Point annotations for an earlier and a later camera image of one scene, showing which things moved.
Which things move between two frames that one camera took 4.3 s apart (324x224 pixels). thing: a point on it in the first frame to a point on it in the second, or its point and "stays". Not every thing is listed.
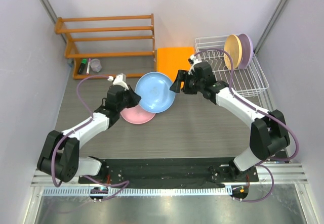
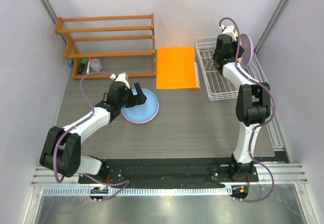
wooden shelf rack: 122,46 stays
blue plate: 154,89 to 144,112
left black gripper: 134,97 stays
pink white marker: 87,71 stays
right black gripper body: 192,86 to 234,49
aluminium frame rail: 293,173 stays
